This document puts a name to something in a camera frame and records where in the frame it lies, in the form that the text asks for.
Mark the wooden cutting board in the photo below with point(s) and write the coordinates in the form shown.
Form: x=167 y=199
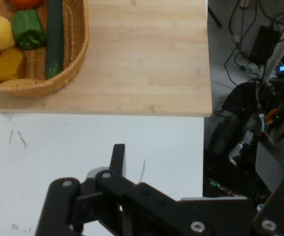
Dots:
x=144 y=64

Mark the woven wicker basket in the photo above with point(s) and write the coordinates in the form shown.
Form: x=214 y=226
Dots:
x=75 y=49

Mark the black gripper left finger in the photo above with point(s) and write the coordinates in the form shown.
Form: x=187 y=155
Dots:
x=136 y=204

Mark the green circuit board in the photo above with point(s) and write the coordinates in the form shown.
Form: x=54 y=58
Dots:
x=220 y=188

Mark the orange persimmon with green calyx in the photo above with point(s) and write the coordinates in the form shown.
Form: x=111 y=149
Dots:
x=26 y=3

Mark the dark green cucumber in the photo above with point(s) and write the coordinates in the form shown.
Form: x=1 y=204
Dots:
x=54 y=39

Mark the green bell pepper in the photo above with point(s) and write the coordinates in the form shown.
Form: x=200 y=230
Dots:
x=28 y=29

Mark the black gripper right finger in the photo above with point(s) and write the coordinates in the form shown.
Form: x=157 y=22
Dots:
x=282 y=209

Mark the dark yellow toy pepper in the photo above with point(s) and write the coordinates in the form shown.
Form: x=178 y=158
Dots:
x=10 y=64

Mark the grey metal box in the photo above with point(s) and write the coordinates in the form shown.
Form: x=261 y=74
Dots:
x=277 y=162

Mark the black power adapter brick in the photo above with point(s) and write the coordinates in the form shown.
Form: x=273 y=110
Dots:
x=266 y=44

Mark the black bag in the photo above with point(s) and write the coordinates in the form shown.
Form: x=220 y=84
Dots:
x=235 y=115

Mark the white slanted metal pole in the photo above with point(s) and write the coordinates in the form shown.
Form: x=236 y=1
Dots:
x=280 y=46

